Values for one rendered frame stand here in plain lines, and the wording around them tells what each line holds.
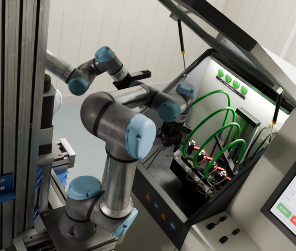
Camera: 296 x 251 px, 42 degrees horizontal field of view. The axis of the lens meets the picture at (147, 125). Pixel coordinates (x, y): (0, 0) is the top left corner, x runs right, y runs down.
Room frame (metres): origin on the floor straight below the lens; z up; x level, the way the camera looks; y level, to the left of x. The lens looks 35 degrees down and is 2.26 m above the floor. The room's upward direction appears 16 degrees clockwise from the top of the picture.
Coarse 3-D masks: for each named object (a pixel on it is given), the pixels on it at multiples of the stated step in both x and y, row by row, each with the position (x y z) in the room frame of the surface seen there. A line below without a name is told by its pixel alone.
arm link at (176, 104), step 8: (160, 96) 1.23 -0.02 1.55; (168, 96) 1.24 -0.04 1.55; (176, 96) 1.26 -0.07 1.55; (152, 104) 1.22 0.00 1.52; (160, 104) 1.21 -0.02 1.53; (168, 104) 1.19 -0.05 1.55; (176, 104) 1.21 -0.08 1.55; (184, 104) 1.25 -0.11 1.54; (160, 112) 1.19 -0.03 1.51; (168, 112) 1.18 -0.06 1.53; (176, 112) 1.18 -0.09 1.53; (168, 120) 1.17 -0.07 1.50
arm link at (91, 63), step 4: (92, 60) 1.46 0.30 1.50; (84, 64) 1.45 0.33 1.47; (88, 64) 1.45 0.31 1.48; (92, 64) 1.45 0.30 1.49; (76, 68) 1.47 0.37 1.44; (80, 68) 1.42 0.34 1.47; (84, 68) 1.41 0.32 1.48; (88, 68) 1.42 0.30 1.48; (92, 68) 1.43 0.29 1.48; (96, 68) 1.44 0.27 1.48; (92, 72) 1.41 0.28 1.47; (96, 72) 1.44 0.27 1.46; (100, 72) 1.45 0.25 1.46; (96, 76) 1.45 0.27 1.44
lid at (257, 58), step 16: (160, 0) 1.69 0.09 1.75; (176, 0) 1.23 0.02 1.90; (192, 0) 1.12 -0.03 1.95; (176, 16) 1.82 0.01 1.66; (192, 16) 1.53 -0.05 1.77; (208, 16) 1.10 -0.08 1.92; (224, 16) 1.12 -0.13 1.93; (208, 32) 1.64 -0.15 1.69; (224, 32) 1.10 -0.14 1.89; (240, 32) 1.11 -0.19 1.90; (224, 48) 1.80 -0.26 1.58; (240, 48) 1.15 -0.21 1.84; (256, 48) 1.12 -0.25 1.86; (240, 64) 1.72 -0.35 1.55; (256, 64) 1.23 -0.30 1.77; (272, 64) 1.20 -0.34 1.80; (272, 80) 1.33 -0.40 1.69; (288, 80) 1.30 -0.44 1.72; (288, 96) 1.45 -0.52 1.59
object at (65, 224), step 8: (64, 216) 0.95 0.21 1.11; (64, 224) 0.93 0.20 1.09; (72, 224) 0.92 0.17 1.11; (80, 224) 0.93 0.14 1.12; (88, 224) 0.94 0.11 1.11; (96, 224) 0.99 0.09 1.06; (64, 232) 0.92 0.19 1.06; (72, 232) 0.92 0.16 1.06; (80, 232) 0.92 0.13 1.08; (88, 232) 0.93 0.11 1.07; (72, 240) 0.91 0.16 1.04; (80, 240) 0.91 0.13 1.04
